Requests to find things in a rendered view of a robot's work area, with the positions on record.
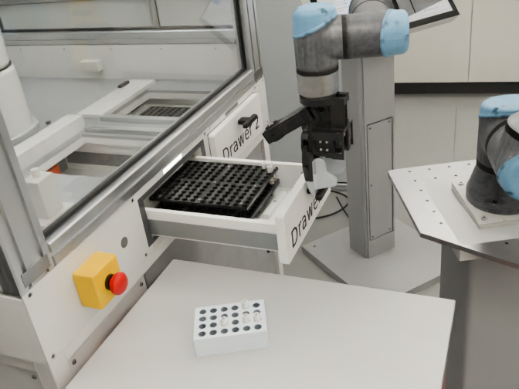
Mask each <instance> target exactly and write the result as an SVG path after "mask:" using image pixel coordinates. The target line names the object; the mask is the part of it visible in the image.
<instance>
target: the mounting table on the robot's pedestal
mask: <svg viewBox="0 0 519 389"><path fill-rule="evenodd" d="M476 161H477V160H470V161H458V162H452V163H445V164H433V165H426V166H420V167H408V168H402V169H395V170H390V171H388V177H389V179H390V181H391V183H392V184H393V186H394V188H395V190H396V192H397V194H398V196H399V197H400V199H401V201H402V203H403V205H404V207H405V209H406V211H407V212H408V214H409V217H410V218H411V220H412V223H413V225H414V226H415V227H416V230H417V232H418V233H419V236H420V237H421V238H425V239H428V240H430V241H433V242H437V243H439V244H442V245H446V246H449V247H451V248H454V249H458V250H461V251H464V252H468V253H470V254H473V255H477V256H479V257H482V258H485V259H489V260H491V261H494V262H498V263H500V264H503V265H506V266H510V267H513V268H515V269H519V238H514V239H508V240H501V241H494V242H482V243H476V244H469V245H460V243H459V242H458V240H457V239H456V237H455V235H454V234H453V232H452V231H451V229H450V227H449V226H448V225H447V223H446V221H445V219H444V218H443V216H442V215H441V213H440V212H439V209H438V208H437V207H436V205H435V203H434V202H433V200H432V199H431V197H430V196H429V194H428V192H427V190H426V189H425V187H424V186H423V184H422V182H427V181H438V180H445V179H451V178H463V177H469V176H470V175H471V174H472V172H473V169H474V167H475V165H476Z"/></svg>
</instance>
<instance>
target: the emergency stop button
mask: <svg viewBox="0 0 519 389"><path fill-rule="evenodd" d="M127 285H128V279H127V276H126V274H125V273H124V272H116V273H115V274H114V275H113V276H112V278H111V279H110V282H109V286H110V291H111V292H112V293H113V294H114V295H118V296H119V295H121V294H122V293H124V292H125V290H126V289H127Z"/></svg>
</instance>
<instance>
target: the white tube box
mask: <svg viewBox="0 0 519 389"><path fill-rule="evenodd" d="M248 303H249V308H247V309H243V308H242V304H241V302H240V303H228V304H222V305H216V306H204V307H198V308H195V322H194V335H193V342H194V345H195V352H196V356H197V357H201V356H208V355H214V354H221V353H232V352H238V351H244V350H256V349H263V348H267V347H268V348H269V340H268V332H267V324H266V311H265V305H264V299H259V300H253V301H248ZM255 312H258V313H260V321H259V322H255V321H254V319H253V314H254V313H255ZM244 313H248V314H249V323H244V322H243V318H242V315H243V314H244ZM222 316H226V317H227V321H228V325H226V326H222V325H221V323H220V318H221V317H222Z"/></svg>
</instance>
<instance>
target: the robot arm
mask: <svg viewBox="0 0 519 389"><path fill-rule="evenodd" d="M441 1H442V0H351V2H350V5H349V9H348V14H344V15H342V14H340V15H338V13H337V12H336V8H335V6H334V5H333V4H331V3H329V2H314V3H308V4H305V5H301V6H299V7H297V8H296V9H295V10H294V11H293V14H292V21H293V35H292V37H293V44H294V52H295V62H296V70H297V71H296V74H297V91H298V93H299V94H300V103H301V104H302V105H303V106H302V107H300V108H298V109H296V110H295V111H293V112H292V113H289V114H288V115H286V116H285V117H283V118H281V119H280V120H275V121H273V122H272V123H270V124H269V125H268V126H267V127H266V128H265V130H264V132H263V133H262V135H263V137H264V138H265V139H266V141H267V143H268V144H271V143H273V142H276V141H278V140H280V139H282V138H283V137H284V136H285V135H286V134H288V133H290V132H291V131H293V130H296V129H297V128H298V127H301V126H302V127H301V128H302V130H303V131H302V134H301V150H302V168H303V172H304V179H305V181H306V183H307V187H308V189H309V191H310V193H311V194H312V196H313V198H314V200H316V199H315V195H316V193H317V192H318V189H322V188H330V187H334V186H335V185H336V184H337V183H338V180H337V178H336V177H335V176H334V174H341V173H343V172H344V165H343V164H342V163H340V162H338V161H336V160H344V151H349V150H350V148H351V144H354V141H353V122H352V119H348V108H347V102H348V100H349V92H339V91H338V90H339V89H340V85H339V66H338V60H339V59H360V58H370V57H380V56H384V57H389V56H394V55H400V54H404V53H405V52H407V50H408V48H409V16H410V15H413V14H416V13H417V12H420V11H422V10H423V9H425V8H428V7H429V6H431V5H434V4H436V3H437V2H441ZM478 117H479V126H478V138H477V161H476V165H475V167H474V169H473V172H472V174H471V175H470V179H469V180H468V182H467V184H466V199H467V201H468V202H469V203H470V204H471V205H472V206H474V207H475V208H478V209H480V210H481V211H485V212H488V213H491V214H495V215H518V214H519V95H515V94H511V95H500V96H493V97H491V98H489V99H486V100H485V101H483V102H482V103H481V105H480V114H478ZM350 127H351V132H350ZM339 153H342V154H339Z"/></svg>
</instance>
